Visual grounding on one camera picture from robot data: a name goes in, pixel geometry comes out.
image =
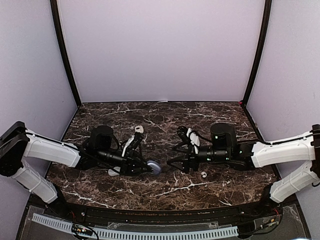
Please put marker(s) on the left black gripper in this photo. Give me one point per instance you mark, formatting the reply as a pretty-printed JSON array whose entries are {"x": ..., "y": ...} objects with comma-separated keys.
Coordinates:
[{"x": 130, "y": 161}]

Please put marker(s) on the white slotted cable duct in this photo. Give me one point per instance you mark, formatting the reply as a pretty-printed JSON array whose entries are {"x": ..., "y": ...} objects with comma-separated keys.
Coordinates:
[{"x": 134, "y": 232}]

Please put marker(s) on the white charging case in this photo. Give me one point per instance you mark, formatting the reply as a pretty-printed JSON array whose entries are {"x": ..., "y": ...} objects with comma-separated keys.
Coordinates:
[{"x": 112, "y": 173}]

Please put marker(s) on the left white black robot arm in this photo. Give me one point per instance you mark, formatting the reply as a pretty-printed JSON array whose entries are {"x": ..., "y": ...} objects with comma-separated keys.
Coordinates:
[{"x": 101, "y": 148}]

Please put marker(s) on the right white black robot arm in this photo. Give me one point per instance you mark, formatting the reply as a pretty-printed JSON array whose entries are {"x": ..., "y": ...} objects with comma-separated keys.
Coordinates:
[{"x": 225, "y": 149}]

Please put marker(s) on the purple blue charging case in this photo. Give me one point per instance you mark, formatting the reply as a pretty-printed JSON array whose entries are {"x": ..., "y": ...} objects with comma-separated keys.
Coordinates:
[{"x": 155, "y": 168}]

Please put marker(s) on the beige earbud charging case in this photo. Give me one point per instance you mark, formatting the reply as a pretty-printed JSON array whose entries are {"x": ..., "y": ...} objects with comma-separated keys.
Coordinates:
[{"x": 139, "y": 129}]

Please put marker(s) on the right black frame post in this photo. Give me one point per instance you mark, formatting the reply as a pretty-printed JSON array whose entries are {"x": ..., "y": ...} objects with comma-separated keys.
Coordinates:
[{"x": 258, "y": 52}]

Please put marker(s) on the black frame post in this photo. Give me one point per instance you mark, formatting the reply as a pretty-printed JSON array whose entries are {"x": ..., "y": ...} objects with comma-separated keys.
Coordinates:
[
  {"x": 63, "y": 52},
  {"x": 258, "y": 52}
]

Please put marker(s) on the left black frame post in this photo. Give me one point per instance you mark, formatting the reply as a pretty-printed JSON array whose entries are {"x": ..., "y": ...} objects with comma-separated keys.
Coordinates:
[{"x": 63, "y": 52}]

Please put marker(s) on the black front table rail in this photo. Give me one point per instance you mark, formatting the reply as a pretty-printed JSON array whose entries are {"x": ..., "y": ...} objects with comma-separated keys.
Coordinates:
[{"x": 102, "y": 215}]

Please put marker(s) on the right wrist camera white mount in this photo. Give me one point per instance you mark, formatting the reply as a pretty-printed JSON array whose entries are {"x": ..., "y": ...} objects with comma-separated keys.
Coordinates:
[{"x": 194, "y": 139}]

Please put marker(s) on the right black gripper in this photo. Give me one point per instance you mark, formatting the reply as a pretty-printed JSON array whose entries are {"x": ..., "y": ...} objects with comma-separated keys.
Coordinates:
[{"x": 190, "y": 155}]

